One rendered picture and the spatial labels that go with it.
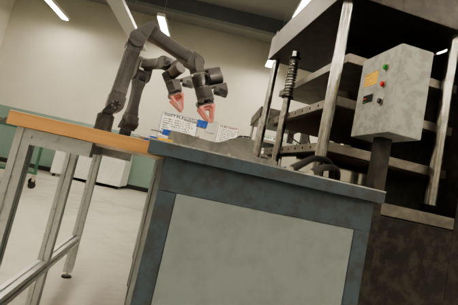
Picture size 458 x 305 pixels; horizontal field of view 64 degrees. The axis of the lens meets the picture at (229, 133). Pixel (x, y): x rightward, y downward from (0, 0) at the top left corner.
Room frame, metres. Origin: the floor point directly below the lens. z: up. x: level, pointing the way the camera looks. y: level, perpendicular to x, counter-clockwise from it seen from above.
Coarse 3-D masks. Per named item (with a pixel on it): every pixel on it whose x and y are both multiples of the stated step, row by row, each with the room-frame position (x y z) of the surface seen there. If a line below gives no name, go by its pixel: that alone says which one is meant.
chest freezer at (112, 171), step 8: (56, 152) 7.90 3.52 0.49; (64, 152) 7.91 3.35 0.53; (56, 160) 7.90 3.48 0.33; (80, 160) 7.92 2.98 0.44; (88, 160) 7.93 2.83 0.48; (104, 160) 7.94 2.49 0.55; (112, 160) 7.95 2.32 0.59; (120, 160) 7.96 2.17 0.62; (56, 168) 7.90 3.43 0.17; (80, 168) 7.92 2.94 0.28; (88, 168) 7.93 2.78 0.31; (104, 168) 7.94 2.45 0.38; (112, 168) 7.95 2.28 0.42; (120, 168) 7.96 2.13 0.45; (128, 168) 8.43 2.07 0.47; (80, 176) 7.93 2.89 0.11; (104, 176) 7.95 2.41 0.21; (112, 176) 7.95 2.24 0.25; (120, 176) 7.96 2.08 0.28; (128, 176) 8.66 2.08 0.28; (112, 184) 7.96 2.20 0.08; (120, 184) 8.00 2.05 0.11
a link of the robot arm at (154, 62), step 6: (138, 60) 1.89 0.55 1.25; (144, 60) 1.88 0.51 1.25; (150, 60) 1.84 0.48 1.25; (156, 60) 1.79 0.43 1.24; (168, 60) 1.73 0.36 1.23; (174, 60) 1.76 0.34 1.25; (138, 66) 1.89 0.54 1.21; (144, 66) 1.87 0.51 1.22; (150, 66) 1.83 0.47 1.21; (156, 66) 1.78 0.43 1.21; (150, 72) 1.94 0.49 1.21; (150, 78) 1.95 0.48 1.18
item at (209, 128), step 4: (184, 120) 1.47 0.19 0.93; (188, 120) 1.47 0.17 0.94; (192, 120) 1.48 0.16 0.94; (200, 120) 1.47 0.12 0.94; (196, 124) 1.49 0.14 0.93; (200, 124) 1.47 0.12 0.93; (204, 124) 1.47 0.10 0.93; (208, 124) 1.47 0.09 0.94; (212, 124) 1.47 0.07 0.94; (216, 124) 1.48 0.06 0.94; (204, 128) 1.49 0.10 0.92; (208, 128) 1.47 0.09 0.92; (212, 128) 1.47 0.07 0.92; (204, 132) 1.51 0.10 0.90; (208, 132) 1.48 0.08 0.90; (212, 132) 1.48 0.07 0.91
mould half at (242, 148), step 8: (168, 136) 1.72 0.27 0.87; (176, 136) 1.58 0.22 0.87; (184, 136) 1.58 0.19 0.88; (192, 136) 1.59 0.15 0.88; (184, 144) 1.58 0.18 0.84; (192, 144) 1.59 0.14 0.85; (200, 144) 1.60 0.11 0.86; (208, 144) 1.60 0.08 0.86; (216, 144) 1.61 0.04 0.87; (224, 144) 1.62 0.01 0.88; (232, 144) 1.62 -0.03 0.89; (240, 144) 1.63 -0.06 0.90; (248, 144) 1.64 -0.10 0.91; (224, 152) 1.62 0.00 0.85; (232, 152) 1.63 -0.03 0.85; (240, 152) 1.63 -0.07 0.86; (248, 152) 1.64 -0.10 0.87; (256, 160) 1.65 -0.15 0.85; (264, 160) 1.65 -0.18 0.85
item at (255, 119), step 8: (256, 112) 6.67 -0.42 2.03; (272, 112) 6.14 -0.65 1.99; (280, 112) 6.14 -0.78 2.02; (256, 120) 6.59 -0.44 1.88; (272, 128) 7.13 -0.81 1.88; (256, 136) 6.25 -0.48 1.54; (288, 136) 7.32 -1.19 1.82; (304, 136) 6.16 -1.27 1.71; (264, 144) 6.62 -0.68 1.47; (272, 144) 6.37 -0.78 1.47; (288, 144) 5.91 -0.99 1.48
